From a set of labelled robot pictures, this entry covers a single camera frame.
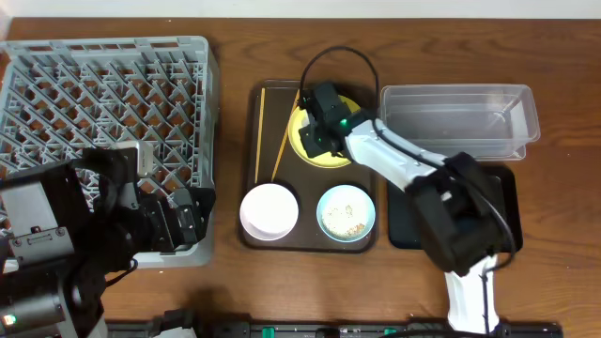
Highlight wooden chopstick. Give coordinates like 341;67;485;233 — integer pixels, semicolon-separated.
270;89;301;182
254;88;266;184

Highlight light blue bowl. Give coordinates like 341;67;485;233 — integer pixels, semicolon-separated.
316;185;376;243

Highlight rice food scraps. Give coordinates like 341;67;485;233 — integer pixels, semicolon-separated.
322;205;367;238

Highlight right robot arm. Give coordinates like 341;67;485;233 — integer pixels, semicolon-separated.
298;82;516;337

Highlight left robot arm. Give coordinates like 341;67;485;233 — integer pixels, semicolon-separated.
1;147;216;337

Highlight black waste tray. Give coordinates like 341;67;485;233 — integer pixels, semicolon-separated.
387;162;523;251

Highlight yellow round plate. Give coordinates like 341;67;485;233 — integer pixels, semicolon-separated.
287;93;350;169

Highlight dark brown serving tray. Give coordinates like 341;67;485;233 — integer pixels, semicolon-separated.
239;80;378;254

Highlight white round bowl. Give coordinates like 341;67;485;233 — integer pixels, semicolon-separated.
239;183;300;241

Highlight clear plastic container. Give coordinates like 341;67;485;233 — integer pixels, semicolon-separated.
379;84;541;161

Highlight grey plastic dish rack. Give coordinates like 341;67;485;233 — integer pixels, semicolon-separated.
0;36;221;269

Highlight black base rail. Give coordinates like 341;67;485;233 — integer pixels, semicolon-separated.
105;309;564;338

